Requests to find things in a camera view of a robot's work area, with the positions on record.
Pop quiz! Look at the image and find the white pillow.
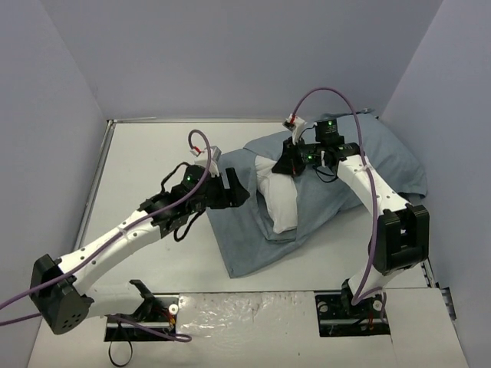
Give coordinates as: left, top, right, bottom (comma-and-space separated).
255, 156, 298, 234

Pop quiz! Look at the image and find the blue patterned pillowcase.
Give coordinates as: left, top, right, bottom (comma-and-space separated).
207, 113, 427, 278

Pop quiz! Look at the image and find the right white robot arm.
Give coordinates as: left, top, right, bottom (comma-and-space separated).
272, 116, 430, 317

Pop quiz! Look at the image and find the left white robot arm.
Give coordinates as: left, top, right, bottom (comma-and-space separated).
31, 165, 249, 335

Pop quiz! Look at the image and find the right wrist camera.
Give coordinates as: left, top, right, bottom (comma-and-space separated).
283, 114, 306, 145

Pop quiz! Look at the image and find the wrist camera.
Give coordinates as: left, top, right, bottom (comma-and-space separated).
283, 114, 306, 145
189, 146, 222, 177

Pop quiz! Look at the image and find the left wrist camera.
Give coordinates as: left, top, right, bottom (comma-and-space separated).
189, 146, 222, 177

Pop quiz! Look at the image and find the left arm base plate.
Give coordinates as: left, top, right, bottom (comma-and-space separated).
104, 294, 180, 343

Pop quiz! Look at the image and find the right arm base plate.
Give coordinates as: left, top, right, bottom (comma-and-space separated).
315, 291, 390, 337

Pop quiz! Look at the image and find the black cable loop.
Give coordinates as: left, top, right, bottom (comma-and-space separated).
108, 339, 134, 367

